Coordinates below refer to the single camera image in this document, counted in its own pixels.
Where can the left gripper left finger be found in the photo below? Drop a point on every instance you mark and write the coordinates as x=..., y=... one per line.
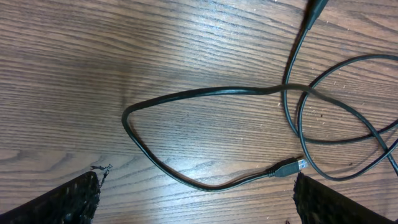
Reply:
x=72, y=202

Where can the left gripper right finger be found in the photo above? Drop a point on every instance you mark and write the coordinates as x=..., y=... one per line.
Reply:
x=319, y=204

